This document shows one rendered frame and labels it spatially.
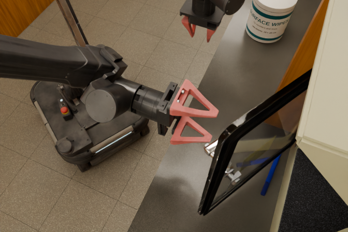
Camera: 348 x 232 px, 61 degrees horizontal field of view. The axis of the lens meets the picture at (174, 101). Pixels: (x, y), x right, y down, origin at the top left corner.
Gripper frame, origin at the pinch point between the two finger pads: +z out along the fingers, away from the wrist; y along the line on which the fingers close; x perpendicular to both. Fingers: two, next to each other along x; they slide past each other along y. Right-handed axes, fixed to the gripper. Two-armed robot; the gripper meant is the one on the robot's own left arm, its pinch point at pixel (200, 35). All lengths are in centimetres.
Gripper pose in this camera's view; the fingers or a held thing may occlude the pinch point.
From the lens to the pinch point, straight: 82.1
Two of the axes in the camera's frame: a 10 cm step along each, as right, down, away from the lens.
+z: 0.1, 5.5, 8.4
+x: 4.1, -7.7, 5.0
